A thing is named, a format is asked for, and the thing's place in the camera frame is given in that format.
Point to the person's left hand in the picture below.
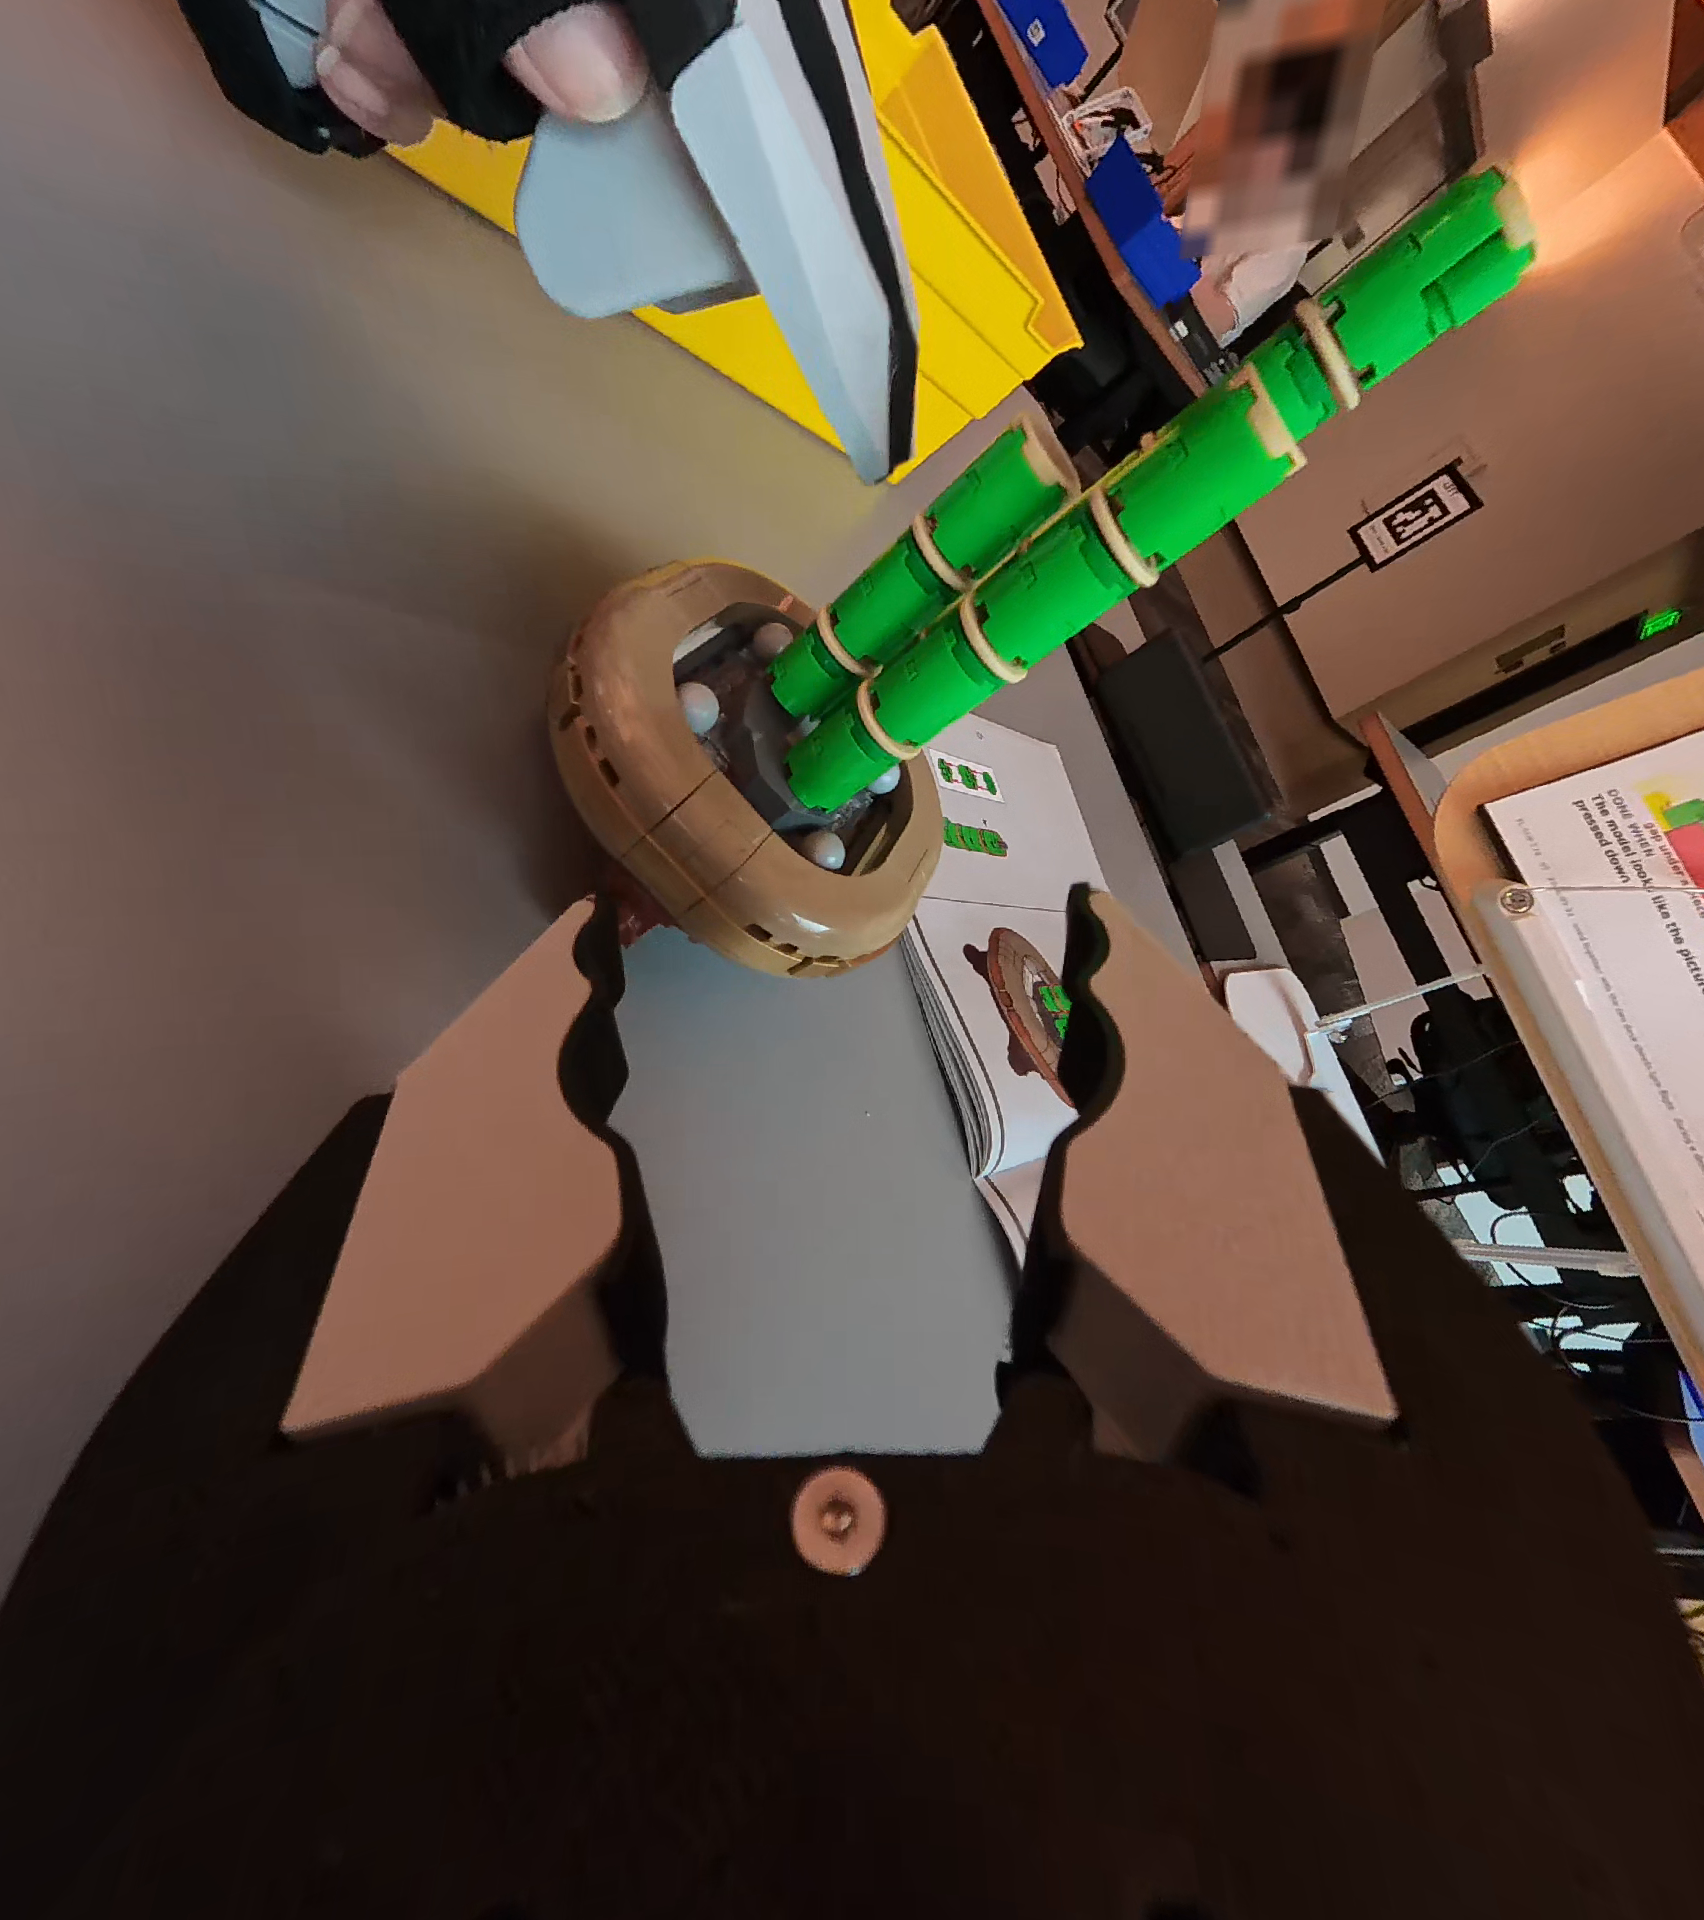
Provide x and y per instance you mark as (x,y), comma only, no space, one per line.
(581,68)

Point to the green bamboo brick model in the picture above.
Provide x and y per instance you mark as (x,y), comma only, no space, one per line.
(1092,553)

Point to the yellow bin with green pieces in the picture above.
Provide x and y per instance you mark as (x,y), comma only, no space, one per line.
(972,271)

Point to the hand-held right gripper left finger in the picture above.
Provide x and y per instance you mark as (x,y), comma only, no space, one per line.
(476,1202)

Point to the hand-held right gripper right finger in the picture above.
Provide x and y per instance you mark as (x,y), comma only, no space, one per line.
(1213,1202)

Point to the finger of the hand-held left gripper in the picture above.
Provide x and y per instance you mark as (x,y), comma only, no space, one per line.
(806,227)
(626,227)

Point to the open instruction booklet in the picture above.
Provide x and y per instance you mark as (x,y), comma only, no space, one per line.
(1000,975)

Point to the grey desk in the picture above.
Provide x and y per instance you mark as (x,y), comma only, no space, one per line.
(118,601)

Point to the black box with green lights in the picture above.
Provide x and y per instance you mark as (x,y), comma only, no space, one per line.
(1183,751)

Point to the blue plastic bin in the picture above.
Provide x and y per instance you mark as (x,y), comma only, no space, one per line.
(1138,211)

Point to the black white marker sign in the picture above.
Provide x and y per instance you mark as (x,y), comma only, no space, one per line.
(1412,516)

